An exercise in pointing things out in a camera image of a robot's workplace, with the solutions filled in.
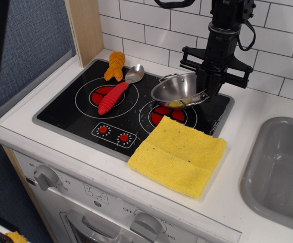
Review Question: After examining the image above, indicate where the grey plastic sink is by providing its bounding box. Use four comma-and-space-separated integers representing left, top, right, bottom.
240, 117, 293, 229

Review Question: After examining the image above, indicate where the left red stove knob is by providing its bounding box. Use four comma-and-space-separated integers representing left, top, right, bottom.
99, 126, 108, 135

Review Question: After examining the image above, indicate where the red handled metal spoon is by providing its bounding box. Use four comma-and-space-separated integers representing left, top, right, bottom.
98, 64, 144, 115

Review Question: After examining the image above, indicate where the light wooden side panel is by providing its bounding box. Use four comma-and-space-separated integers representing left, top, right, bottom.
65, 0, 104, 68

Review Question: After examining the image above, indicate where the stainless steel bowl with handles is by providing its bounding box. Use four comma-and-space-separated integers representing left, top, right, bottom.
150, 73, 209, 109

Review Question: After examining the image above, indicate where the white toy oven front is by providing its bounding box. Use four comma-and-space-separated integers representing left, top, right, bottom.
15, 152, 241, 242

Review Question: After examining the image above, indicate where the yellow plush on floor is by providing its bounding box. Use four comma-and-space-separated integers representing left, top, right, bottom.
5, 231, 28, 243

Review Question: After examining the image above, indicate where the black toy cooktop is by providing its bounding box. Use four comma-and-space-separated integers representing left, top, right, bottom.
32, 59, 234, 160

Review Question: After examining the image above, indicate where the yellow dish cloth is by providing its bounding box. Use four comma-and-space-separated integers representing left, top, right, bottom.
128, 116, 227, 199

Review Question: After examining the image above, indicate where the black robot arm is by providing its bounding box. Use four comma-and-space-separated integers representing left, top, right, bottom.
180, 1, 256, 102

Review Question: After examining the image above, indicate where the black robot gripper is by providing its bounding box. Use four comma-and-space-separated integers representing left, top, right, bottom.
180, 23, 253, 101

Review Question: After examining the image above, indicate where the right red stove knob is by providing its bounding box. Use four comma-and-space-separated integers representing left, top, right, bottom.
119, 134, 129, 143

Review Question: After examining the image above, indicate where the red stove knob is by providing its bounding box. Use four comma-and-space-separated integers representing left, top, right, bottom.
99, 126, 108, 135
119, 134, 129, 143

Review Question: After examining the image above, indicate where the right grey oven knob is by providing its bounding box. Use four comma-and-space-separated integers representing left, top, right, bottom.
130, 213, 162, 242

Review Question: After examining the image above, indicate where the grey oven knob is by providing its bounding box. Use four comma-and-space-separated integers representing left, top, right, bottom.
34, 165, 59, 191
130, 213, 162, 242

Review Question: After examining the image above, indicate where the orange plush toy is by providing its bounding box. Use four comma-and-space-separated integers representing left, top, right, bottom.
104, 52, 125, 82

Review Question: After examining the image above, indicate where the left grey oven knob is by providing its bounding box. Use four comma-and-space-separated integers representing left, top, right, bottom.
34, 165, 59, 191

